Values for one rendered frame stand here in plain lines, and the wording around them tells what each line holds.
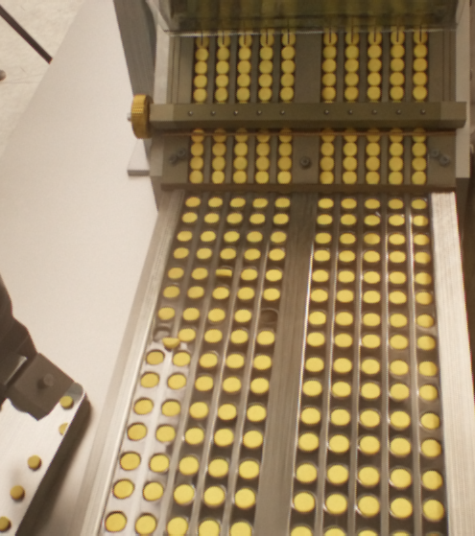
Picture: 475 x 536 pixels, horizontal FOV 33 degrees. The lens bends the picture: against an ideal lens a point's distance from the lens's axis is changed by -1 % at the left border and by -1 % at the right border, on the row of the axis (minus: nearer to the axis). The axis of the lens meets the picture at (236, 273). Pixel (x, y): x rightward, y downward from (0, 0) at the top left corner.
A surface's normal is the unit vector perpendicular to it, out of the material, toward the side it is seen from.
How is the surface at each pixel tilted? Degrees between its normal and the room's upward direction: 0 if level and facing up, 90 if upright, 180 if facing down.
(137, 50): 90
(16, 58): 0
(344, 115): 38
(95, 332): 0
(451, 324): 0
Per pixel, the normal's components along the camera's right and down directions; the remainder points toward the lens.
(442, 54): -0.15, -0.11
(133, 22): -0.12, 0.72
